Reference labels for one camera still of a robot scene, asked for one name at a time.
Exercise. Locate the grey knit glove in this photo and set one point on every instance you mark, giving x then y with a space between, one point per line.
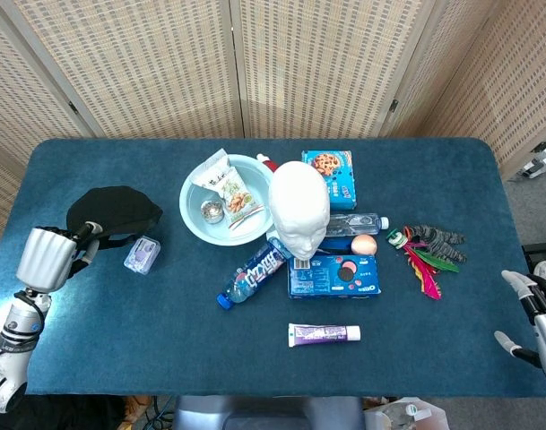
438 242

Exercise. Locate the blue-capped drink bottle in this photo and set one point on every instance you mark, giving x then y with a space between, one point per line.
254 275

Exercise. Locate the white snack packet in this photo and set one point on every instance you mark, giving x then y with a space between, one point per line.
212 172

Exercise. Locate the blue Oreo cookie box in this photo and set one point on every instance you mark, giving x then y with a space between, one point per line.
335 280

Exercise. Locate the black screen hinge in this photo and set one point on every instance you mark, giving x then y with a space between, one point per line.
392 105
73 107

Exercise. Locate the black baseball cap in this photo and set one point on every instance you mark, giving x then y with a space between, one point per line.
115 208

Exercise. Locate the purple toothpaste tube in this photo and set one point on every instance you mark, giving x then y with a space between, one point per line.
322 335

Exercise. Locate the white mannequin head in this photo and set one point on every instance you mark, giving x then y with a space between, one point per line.
299 201

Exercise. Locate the woven folding screen panel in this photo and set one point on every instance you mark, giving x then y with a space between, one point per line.
492 80
133 67
322 67
12 98

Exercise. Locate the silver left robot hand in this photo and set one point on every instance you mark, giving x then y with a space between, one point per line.
44 260

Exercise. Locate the white electronic device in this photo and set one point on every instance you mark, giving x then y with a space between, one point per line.
534 163

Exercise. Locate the peach coloured ball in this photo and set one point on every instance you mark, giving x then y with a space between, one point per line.
364 245

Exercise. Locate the silver foil cup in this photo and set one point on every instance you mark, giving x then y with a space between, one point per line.
212 211

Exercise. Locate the small clear plastic box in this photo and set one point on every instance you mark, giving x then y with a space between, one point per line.
141 255

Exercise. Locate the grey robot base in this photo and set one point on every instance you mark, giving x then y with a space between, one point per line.
268 412

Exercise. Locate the blue carpet table cover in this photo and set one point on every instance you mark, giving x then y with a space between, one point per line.
165 340

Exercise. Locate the black box on floor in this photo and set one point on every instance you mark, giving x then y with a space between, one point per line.
539 251

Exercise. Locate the light blue plastic bowl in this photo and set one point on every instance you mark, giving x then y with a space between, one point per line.
196 215

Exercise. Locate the blue chocolate chip cookie box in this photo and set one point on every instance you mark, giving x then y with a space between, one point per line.
342 179

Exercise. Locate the clear white-capped water bottle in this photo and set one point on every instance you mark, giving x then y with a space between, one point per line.
357 223

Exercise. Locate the clear plastic container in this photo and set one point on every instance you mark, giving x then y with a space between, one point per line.
407 416

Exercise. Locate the snack packets in bowl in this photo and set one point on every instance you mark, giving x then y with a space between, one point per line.
236 199

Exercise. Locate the colourful feather shuttlecock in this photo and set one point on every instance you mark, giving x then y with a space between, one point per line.
427 273

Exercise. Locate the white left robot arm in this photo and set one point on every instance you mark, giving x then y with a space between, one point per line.
14 340

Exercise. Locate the red and white toy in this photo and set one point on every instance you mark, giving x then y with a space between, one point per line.
267 161

